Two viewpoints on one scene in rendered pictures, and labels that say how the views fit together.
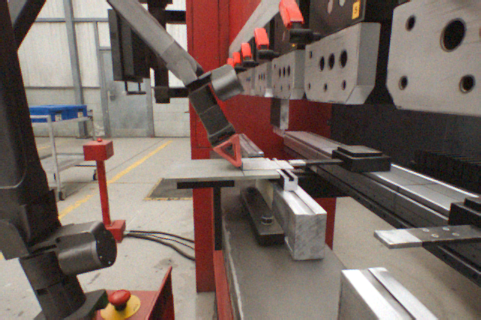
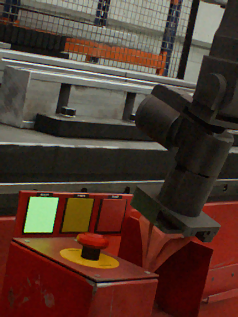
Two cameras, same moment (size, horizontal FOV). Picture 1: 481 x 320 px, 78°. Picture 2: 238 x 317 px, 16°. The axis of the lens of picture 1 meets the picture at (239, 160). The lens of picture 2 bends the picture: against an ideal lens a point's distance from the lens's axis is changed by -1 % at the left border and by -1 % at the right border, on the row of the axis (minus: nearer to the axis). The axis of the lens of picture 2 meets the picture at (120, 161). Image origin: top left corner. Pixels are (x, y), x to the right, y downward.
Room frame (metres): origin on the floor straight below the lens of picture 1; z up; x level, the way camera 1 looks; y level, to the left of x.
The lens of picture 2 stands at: (1.21, 0.88, 1.03)
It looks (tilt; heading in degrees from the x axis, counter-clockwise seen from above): 7 degrees down; 222
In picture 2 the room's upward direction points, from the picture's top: 12 degrees clockwise
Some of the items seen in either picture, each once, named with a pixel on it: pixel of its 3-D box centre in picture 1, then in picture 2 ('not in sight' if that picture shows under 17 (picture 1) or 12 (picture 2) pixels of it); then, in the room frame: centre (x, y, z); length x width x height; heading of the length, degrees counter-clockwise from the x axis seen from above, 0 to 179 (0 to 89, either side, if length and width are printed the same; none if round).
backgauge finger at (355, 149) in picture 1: (334, 158); not in sight; (0.79, -0.26, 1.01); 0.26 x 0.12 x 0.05; 98
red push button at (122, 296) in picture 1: (120, 302); (91, 249); (0.50, 0.23, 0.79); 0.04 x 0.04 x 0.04
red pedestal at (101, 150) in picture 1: (103, 190); not in sight; (2.27, 1.08, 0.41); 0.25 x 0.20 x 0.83; 98
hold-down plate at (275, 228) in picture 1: (258, 211); not in sight; (0.71, -0.05, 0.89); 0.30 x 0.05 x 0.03; 8
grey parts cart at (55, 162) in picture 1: (53, 151); not in sight; (3.54, 2.24, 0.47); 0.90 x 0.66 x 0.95; 179
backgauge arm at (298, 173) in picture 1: (334, 179); not in sight; (1.25, -0.42, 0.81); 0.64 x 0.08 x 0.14; 98
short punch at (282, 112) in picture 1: (279, 116); not in sight; (0.76, -0.10, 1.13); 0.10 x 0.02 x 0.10; 8
